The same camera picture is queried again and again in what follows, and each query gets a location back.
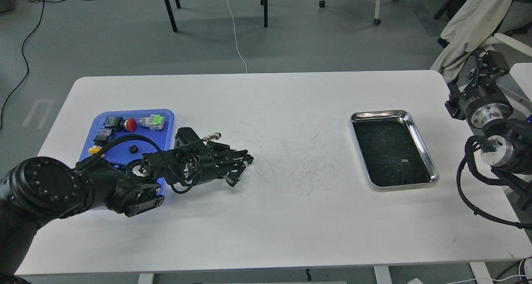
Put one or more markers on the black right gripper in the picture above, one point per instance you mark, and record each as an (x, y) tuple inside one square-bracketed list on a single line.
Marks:
[(483, 100)]

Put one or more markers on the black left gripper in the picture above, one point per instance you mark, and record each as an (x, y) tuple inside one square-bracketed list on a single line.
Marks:
[(217, 161)]

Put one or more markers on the small black gear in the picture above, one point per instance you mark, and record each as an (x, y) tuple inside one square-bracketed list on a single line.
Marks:
[(133, 149)]

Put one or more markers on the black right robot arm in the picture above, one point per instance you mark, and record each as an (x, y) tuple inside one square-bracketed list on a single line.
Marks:
[(503, 150)]

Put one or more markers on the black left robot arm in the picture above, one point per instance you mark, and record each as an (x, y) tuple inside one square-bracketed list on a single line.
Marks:
[(42, 189)]

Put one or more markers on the grey green connector part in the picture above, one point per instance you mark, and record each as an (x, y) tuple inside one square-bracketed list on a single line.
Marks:
[(153, 122)]

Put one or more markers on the white chair with cloth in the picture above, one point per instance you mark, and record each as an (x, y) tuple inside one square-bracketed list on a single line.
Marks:
[(472, 25)]

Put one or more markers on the blue plastic tray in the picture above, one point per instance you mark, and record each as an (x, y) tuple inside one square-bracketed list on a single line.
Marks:
[(117, 158)]

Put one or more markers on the silver metal tray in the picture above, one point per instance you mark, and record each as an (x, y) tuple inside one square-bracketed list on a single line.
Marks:
[(393, 151)]

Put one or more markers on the black table legs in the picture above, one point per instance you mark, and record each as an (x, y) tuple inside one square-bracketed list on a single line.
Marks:
[(208, 6)]

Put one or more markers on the red push button switch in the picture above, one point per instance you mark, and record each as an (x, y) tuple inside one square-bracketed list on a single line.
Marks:
[(120, 124)]

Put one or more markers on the yellow push button switch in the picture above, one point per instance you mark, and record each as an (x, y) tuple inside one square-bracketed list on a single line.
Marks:
[(102, 138)]

